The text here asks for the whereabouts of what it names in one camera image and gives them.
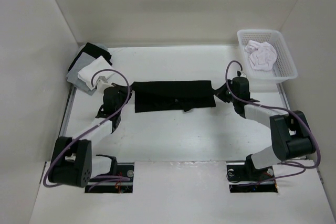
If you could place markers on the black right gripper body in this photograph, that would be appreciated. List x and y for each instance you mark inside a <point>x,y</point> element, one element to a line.
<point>223,94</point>

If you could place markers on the black tank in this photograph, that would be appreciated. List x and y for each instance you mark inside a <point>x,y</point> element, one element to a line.
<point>95,51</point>
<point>173,95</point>

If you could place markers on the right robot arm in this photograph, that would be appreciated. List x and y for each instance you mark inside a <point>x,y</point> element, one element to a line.
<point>290,134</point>

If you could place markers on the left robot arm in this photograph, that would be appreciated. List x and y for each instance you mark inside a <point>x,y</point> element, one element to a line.
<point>72,161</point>

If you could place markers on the folded white tank top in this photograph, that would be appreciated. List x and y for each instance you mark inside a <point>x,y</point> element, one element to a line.
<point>86,73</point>

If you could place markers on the crumpled pink tank top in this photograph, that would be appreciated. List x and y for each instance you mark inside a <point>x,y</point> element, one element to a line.
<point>261,55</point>

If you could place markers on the folded black tank top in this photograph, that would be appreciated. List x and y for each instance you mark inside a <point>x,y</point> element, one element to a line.
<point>95,51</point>

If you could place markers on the white plastic basket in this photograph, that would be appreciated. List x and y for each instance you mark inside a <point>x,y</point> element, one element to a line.
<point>284,68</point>

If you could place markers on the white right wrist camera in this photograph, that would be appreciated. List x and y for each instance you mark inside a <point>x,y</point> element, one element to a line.
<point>241,74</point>

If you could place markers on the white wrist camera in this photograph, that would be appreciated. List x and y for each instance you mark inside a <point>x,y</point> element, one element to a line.
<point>102,84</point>
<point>241,74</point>

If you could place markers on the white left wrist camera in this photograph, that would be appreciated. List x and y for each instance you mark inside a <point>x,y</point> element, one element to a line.
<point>102,84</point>

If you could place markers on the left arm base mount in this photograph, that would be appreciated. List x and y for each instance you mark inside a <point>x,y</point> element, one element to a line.
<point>119,182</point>

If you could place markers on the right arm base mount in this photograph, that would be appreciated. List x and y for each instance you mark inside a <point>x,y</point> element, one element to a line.
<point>241,180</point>

